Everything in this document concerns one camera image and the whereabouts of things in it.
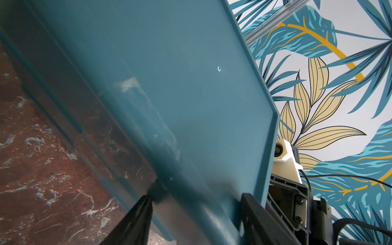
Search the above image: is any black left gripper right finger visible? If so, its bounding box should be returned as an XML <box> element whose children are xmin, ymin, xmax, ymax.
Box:
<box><xmin>240</xmin><ymin>193</ymin><xmax>299</xmax><ymax>245</ymax></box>

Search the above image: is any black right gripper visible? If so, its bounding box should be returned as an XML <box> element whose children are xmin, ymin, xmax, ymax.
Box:
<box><xmin>266</xmin><ymin>175</ymin><xmax>333</xmax><ymax>245</ymax></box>

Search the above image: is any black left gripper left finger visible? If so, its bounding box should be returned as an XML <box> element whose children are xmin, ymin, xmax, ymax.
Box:
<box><xmin>100</xmin><ymin>195</ymin><xmax>153</xmax><ymax>245</ymax></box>

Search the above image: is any teal drawer cabinet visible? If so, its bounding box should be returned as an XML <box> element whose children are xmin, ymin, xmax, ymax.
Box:
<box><xmin>1</xmin><ymin>1</ymin><xmax>279</xmax><ymax>245</ymax></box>

